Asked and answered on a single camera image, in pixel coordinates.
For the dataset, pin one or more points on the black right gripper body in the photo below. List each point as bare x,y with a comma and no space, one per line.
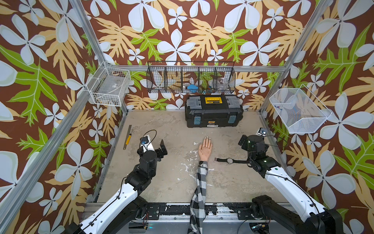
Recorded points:
245,146

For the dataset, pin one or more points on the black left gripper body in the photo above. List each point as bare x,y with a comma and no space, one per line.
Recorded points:
158,154

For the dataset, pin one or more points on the black wrist watch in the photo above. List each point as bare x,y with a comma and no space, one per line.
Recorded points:
232,161

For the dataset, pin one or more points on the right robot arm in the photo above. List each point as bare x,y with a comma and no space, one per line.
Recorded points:
308,217

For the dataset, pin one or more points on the plaid sleeved mannequin forearm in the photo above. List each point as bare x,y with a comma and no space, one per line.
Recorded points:
199,199

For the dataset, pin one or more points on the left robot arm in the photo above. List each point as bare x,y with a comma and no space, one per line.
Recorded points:
126,203

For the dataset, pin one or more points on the mannequin hand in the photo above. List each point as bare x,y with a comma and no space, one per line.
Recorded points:
205,149

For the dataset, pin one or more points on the white mesh basket right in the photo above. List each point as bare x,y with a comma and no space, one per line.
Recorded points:
300,110

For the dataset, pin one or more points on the blue object in basket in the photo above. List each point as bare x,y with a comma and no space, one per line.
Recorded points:
192,88

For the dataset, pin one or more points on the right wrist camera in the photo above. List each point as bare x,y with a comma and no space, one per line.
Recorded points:
262,132

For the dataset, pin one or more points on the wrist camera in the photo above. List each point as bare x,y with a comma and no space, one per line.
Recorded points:
145,143
262,132

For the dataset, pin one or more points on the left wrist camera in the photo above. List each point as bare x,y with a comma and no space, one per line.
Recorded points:
145,143

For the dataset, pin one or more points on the black toolbox yellow handle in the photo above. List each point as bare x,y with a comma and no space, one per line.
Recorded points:
213,111

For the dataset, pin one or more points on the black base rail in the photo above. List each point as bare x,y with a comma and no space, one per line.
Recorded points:
154,210

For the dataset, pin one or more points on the white wire basket left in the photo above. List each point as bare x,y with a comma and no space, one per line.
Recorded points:
108,85

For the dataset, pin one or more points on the black wire basket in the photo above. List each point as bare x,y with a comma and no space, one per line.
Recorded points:
211,77

